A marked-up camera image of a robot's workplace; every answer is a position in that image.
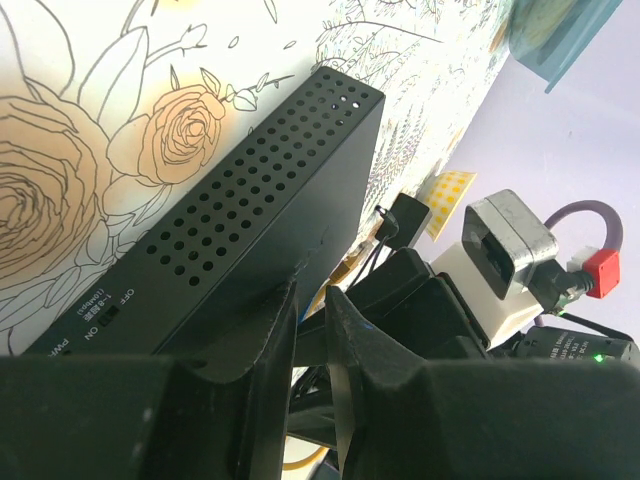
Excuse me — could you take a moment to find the floral patterned table mat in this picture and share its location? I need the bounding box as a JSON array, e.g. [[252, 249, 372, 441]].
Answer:
[[1, 1, 512, 355]]

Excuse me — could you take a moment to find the teal transparent plastic tub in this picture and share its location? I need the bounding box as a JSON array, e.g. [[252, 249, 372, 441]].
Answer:
[[508, 0, 621, 94]]

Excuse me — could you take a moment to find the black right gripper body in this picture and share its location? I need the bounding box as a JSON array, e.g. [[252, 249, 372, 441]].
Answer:
[[489, 326, 639, 363]]

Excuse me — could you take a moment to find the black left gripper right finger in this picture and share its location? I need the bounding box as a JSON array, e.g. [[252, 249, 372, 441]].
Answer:
[[325, 287, 639, 479]]

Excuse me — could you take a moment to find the black power adapter brick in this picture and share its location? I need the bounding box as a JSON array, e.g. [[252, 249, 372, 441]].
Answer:
[[386, 193, 432, 250]]

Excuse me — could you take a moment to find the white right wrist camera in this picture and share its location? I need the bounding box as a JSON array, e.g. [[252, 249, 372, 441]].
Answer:
[[431, 189, 559, 348]]

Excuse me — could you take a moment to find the patterned teal yellow small bowl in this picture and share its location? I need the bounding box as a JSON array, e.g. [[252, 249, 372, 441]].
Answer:
[[425, 171, 477, 241]]

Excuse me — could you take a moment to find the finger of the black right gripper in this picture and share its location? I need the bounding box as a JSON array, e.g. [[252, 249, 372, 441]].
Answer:
[[346, 248, 488, 360]]

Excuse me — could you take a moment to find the black network switch box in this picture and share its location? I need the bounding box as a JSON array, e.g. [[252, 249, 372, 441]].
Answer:
[[30, 67, 385, 357]]

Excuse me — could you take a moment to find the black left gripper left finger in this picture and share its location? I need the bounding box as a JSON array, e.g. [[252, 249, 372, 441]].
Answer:
[[1, 282, 298, 479]]

